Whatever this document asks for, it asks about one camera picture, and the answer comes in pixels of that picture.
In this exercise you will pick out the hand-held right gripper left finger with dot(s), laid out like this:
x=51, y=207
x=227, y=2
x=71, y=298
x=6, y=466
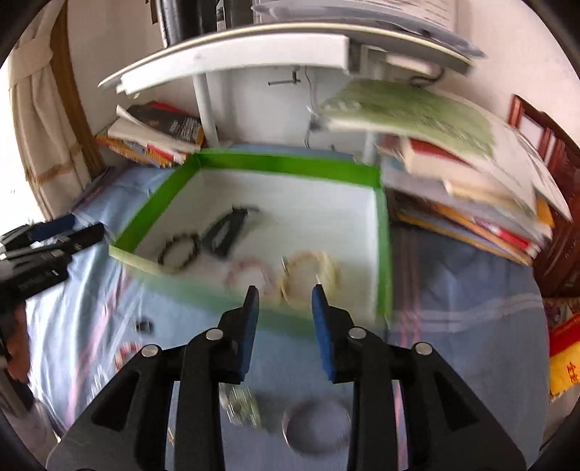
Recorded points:
x=247, y=335

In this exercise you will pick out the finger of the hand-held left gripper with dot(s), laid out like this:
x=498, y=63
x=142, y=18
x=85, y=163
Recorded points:
x=50, y=228
x=77, y=240

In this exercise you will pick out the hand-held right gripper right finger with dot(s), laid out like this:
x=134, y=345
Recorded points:
x=321, y=330

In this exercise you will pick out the small green jewelry piece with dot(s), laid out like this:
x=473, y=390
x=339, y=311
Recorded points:
x=242, y=405

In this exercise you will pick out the small black jewelry piece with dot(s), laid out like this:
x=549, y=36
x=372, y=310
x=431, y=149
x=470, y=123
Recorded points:
x=144, y=326

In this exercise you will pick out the silver bangle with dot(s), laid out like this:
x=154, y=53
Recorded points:
x=285, y=432

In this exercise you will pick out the green cardboard box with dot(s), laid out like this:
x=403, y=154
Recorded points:
x=281, y=165

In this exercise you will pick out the person's left hand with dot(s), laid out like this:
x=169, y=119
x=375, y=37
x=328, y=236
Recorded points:
x=18, y=348

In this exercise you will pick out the cream watch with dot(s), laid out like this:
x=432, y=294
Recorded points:
x=333, y=271

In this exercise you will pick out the black hair clip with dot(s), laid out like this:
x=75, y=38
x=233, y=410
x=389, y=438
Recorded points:
x=222, y=235

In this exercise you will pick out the beige curtain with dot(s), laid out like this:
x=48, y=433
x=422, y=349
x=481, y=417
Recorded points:
x=40, y=113

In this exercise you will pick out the small stack of books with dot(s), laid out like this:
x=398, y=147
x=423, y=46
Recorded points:
x=149, y=140

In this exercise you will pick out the blue striped blanket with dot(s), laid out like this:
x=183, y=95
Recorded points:
x=453, y=317

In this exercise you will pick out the green cover booklet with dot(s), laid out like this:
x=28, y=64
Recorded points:
x=408, y=108

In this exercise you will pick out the white desk shelf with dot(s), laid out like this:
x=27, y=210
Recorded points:
x=235, y=56

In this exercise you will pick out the red and yellow bag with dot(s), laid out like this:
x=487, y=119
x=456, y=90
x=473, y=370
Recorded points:
x=566, y=357

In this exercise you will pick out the black bottle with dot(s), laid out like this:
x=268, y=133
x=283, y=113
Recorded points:
x=190, y=18

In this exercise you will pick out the red wooden headboard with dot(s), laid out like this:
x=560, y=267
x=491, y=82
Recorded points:
x=557, y=190

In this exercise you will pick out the clear plastic folder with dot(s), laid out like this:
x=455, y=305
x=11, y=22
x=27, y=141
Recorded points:
x=362, y=20

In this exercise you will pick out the brown wooden window frame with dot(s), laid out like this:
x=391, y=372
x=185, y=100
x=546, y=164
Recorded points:
x=75, y=104

